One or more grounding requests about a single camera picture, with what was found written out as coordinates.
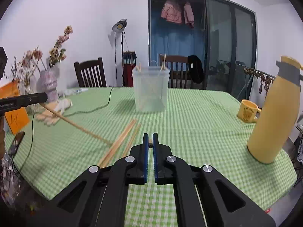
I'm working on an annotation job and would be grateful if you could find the dried rose bouquet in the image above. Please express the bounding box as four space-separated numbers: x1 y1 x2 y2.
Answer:
47 25 73 69

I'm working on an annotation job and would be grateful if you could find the green checked tablecloth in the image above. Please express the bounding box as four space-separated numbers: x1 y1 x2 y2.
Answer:
3 87 298 227

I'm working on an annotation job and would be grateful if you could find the pink speckled vase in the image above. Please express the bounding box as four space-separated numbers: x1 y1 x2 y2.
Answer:
39 66 59 103

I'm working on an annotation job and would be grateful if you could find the studio lamp on stand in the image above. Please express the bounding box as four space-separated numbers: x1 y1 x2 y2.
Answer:
112 19 127 87

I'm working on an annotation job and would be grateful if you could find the blue curtain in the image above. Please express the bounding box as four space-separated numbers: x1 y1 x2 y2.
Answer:
151 19 206 68

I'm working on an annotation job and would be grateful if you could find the red umbrella bin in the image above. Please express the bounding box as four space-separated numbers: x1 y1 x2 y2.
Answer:
122 50 137 87

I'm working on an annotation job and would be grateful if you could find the dark wooden chair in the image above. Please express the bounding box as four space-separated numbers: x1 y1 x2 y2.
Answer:
159 54 190 89
74 57 107 88

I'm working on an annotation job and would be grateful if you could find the black garment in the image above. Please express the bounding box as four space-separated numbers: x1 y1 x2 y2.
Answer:
187 55 205 84

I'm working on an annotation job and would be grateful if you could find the slim floral vase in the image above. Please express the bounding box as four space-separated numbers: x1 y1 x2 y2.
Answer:
20 83 39 114

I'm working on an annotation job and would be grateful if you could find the black cable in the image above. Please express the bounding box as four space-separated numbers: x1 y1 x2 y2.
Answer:
12 87 113 178

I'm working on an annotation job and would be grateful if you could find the clear plastic wrapper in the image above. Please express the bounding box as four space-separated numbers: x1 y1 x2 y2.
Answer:
58 87 88 97

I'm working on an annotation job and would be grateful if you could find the clear plastic container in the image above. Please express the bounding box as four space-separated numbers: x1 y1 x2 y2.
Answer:
132 66 170 113

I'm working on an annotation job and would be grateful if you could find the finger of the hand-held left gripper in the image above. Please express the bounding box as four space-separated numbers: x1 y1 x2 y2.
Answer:
0 92 49 114

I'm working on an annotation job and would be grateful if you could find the wide pink hanging jacket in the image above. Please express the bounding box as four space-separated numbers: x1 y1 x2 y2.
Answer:
161 0 183 24

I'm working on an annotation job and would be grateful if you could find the orange book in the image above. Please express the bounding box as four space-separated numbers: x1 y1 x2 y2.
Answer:
0 80 30 135

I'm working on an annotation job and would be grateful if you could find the metal drying rack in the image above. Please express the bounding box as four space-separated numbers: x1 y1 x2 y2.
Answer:
237 63 276 97

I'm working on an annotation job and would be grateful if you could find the yellow dotted work glove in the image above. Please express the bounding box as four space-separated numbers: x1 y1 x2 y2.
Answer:
35 109 63 127

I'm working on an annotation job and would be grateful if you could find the dark sliding glass door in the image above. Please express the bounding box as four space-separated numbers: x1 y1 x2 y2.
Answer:
148 0 258 100

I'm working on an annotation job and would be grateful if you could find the dried branch bouquet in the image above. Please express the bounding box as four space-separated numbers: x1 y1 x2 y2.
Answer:
11 46 44 87

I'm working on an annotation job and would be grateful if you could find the narrow pink hanging jacket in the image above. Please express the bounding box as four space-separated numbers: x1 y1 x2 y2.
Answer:
183 2 195 28

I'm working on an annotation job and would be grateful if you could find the black smartphone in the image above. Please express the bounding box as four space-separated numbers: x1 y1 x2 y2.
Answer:
8 131 25 158

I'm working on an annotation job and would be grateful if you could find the yellow mug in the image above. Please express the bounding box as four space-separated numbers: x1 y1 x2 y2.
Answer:
237 100 262 123

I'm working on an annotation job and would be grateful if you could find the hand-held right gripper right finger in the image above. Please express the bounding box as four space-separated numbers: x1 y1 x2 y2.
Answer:
153 132 276 227

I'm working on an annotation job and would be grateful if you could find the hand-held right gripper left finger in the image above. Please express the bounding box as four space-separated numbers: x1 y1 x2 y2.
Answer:
31 133 149 227

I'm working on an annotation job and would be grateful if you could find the yellow thermos jug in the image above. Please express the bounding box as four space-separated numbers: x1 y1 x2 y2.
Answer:
247 56 303 164

